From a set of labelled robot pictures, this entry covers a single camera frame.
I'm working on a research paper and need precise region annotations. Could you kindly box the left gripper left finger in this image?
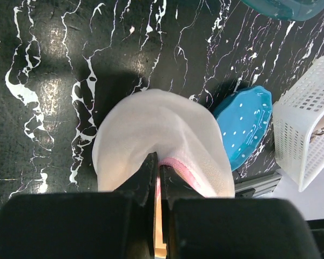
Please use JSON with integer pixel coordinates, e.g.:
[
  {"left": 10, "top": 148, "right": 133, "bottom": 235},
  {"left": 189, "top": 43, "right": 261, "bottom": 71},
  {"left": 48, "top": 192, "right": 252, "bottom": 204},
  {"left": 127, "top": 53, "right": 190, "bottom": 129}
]
[{"left": 0, "top": 153, "right": 158, "bottom": 258}]

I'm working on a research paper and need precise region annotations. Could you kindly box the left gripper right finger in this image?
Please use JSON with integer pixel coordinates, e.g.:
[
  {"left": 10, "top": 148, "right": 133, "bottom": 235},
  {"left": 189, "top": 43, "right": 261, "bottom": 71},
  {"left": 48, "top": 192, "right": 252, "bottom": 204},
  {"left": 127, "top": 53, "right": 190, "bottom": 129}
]
[{"left": 160, "top": 166, "right": 320, "bottom": 258}]

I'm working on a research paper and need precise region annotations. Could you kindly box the white mesh laundry bag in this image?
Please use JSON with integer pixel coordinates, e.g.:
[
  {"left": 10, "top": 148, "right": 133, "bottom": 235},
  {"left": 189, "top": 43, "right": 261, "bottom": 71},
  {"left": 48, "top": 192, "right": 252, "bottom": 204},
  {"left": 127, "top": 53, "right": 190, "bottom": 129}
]
[{"left": 92, "top": 89, "right": 235, "bottom": 198}]

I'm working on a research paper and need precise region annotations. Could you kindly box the blue dotted plate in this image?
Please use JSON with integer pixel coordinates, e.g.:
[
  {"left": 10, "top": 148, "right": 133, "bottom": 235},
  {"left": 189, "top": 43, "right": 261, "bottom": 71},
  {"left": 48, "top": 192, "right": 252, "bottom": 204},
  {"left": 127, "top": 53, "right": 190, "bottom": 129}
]
[{"left": 213, "top": 86, "right": 273, "bottom": 171}]

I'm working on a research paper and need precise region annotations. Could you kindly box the white perforated plastic basket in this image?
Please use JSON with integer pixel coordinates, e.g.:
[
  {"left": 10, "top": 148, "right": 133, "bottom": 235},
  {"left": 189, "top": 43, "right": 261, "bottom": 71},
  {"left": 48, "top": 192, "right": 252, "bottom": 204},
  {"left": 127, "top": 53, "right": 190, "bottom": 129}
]
[{"left": 273, "top": 56, "right": 324, "bottom": 192}]

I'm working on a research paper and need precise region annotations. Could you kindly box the teal transparent plastic bin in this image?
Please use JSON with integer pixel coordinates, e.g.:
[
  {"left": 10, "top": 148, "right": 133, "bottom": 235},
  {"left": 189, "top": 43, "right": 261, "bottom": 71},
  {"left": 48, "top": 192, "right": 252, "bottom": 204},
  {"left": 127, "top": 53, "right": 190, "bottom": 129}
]
[{"left": 242, "top": 0, "right": 324, "bottom": 22}]

